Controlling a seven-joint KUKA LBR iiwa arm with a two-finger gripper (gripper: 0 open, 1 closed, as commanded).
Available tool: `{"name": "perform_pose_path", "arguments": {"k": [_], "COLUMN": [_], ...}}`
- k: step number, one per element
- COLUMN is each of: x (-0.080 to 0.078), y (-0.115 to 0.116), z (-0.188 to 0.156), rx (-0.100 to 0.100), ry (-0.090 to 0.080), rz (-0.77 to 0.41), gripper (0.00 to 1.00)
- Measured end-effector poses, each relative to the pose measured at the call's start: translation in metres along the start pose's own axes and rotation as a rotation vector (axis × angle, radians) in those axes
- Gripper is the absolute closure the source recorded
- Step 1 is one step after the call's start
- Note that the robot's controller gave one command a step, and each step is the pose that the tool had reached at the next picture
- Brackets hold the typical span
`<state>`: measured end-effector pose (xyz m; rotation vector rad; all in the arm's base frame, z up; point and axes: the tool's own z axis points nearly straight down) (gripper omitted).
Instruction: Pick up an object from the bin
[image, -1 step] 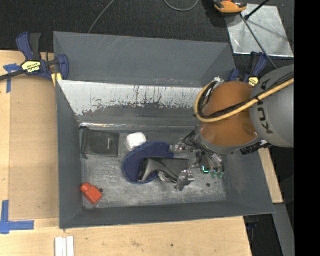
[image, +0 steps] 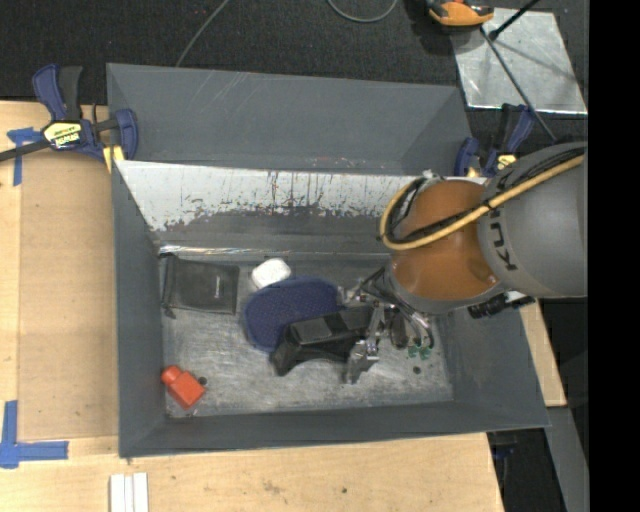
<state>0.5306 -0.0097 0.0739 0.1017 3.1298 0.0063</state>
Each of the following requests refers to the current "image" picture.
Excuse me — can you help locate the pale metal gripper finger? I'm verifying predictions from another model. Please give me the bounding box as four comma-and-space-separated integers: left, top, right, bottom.
343, 339, 382, 386

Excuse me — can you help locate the blue oval case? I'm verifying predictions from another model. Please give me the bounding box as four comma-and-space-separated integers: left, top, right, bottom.
242, 276, 347, 354

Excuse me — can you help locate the white rounded object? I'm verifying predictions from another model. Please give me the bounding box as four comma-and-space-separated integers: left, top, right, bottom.
250, 257, 293, 291

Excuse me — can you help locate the red-orange small bottle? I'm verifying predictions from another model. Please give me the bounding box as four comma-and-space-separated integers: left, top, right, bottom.
160, 364, 208, 412

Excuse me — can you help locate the dark grey flat pouch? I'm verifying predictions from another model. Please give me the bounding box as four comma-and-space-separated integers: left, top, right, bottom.
159, 253, 241, 320

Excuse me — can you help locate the grey metal bin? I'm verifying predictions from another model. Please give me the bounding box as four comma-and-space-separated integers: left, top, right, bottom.
104, 62, 552, 459

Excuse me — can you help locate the black cylinder on white bracket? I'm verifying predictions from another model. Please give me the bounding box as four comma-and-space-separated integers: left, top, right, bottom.
467, 291, 536, 321

